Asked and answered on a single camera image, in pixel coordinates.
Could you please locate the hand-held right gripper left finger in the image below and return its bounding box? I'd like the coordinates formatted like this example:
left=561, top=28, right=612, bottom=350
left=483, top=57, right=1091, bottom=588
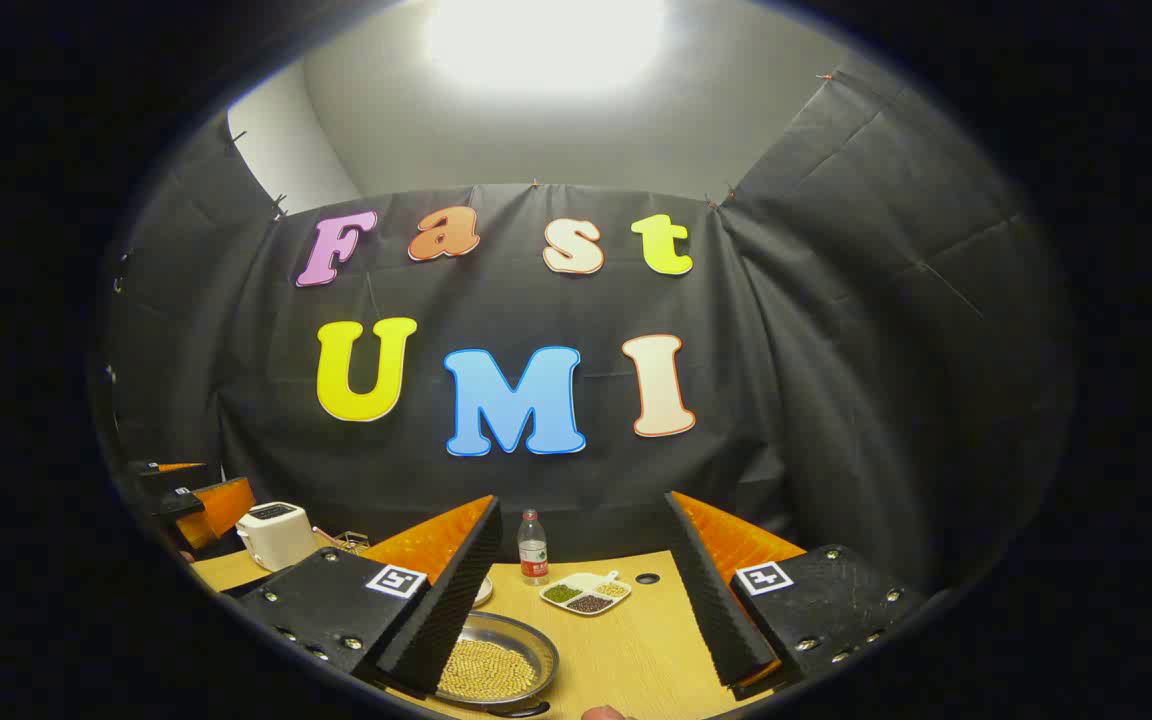
left=236, top=495, right=504, bottom=696

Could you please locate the black backdrop cloth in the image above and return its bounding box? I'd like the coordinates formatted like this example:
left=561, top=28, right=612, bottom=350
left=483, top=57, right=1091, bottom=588
left=101, top=60, right=1077, bottom=601

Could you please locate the clear plastic water bottle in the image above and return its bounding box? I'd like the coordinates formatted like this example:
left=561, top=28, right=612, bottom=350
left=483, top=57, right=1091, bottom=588
left=518, top=509, right=549, bottom=587

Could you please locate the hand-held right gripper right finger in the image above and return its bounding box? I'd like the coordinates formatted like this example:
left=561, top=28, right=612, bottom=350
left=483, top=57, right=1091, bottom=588
left=664, top=490, right=929, bottom=701

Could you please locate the white divided plate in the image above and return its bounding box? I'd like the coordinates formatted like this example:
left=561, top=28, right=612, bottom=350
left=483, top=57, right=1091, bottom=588
left=539, top=570, right=633, bottom=617

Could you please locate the pile of yellow soybeans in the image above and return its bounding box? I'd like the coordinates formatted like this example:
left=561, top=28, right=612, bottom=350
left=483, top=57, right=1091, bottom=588
left=438, top=638, right=538, bottom=701

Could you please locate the stainless steel pot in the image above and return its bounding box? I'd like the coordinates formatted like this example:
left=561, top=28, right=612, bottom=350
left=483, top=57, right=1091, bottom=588
left=433, top=610, right=561, bottom=719

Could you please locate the white toaster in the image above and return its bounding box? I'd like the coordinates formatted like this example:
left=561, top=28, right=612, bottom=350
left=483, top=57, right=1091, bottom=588
left=235, top=501, right=320, bottom=573

